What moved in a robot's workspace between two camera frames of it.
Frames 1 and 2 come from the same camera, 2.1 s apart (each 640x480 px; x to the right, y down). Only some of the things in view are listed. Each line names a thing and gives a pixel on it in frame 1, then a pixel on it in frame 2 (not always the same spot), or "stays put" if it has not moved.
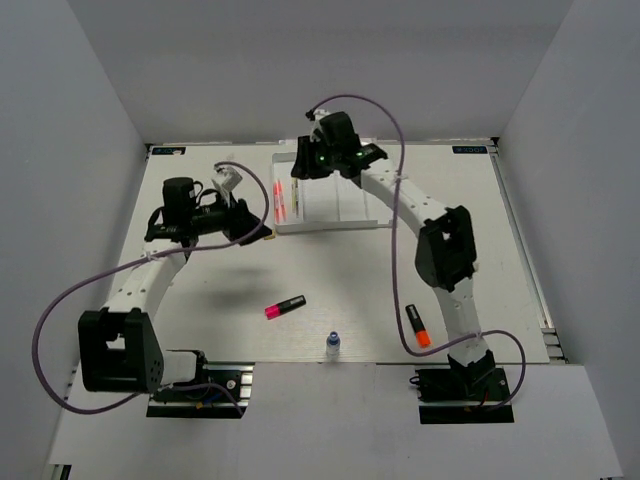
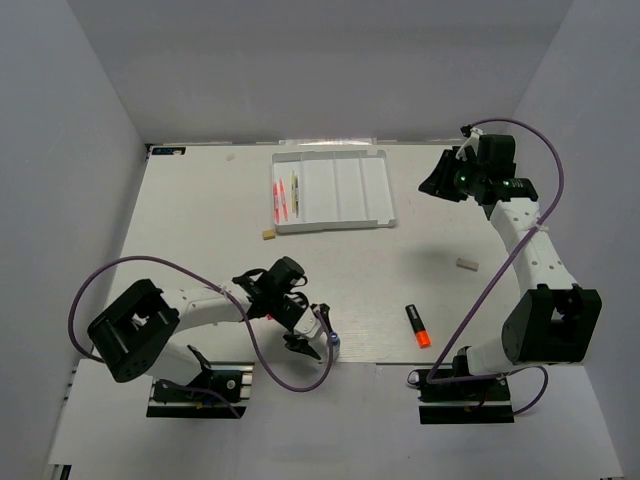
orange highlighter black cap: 422,334 stays put
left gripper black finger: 247,222 to 300,346
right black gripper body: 325,159 to 466,174
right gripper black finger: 303,166 to 437,182
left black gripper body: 215,218 to 284,310
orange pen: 281,201 stays put
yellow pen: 293,194 stays put
